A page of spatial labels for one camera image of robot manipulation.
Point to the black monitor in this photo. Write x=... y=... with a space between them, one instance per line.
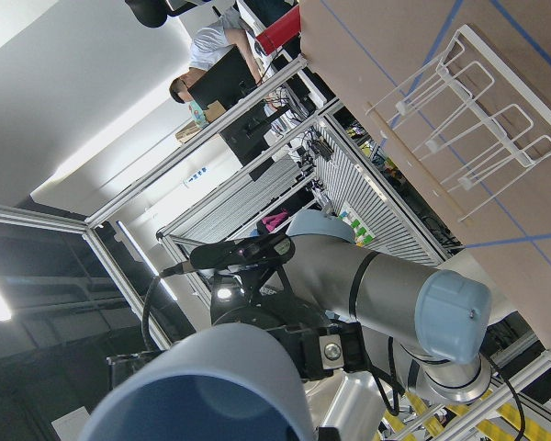
x=228 y=81

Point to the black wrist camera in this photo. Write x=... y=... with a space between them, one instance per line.
x=237 y=255

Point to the red cylinder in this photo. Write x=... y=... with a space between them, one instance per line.
x=281 y=32

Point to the blue plastic cup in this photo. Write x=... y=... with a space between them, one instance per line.
x=230 y=382

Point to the white wire cup holder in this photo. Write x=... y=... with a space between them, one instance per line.
x=468 y=122

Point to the person behind monitor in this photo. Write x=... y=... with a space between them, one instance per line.
x=209 y=45

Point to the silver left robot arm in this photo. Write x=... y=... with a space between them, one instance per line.
x=437 y=316

